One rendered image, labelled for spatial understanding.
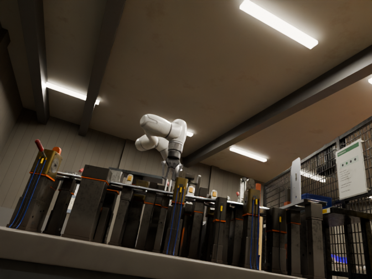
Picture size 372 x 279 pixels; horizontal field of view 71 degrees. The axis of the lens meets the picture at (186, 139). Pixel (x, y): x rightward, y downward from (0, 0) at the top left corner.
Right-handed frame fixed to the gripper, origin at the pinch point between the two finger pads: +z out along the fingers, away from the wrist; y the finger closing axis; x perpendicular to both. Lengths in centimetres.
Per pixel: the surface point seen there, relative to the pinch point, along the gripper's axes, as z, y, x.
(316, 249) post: 24, -61, 40
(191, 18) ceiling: -264, 12, -118
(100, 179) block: 7.6, 31.8, 20.9
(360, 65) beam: -241, -230, -119
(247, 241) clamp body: 24, -39, 24
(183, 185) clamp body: 3.8, -7.3, 22.0
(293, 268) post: 31, -61, 22
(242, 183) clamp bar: -14, -46, -16
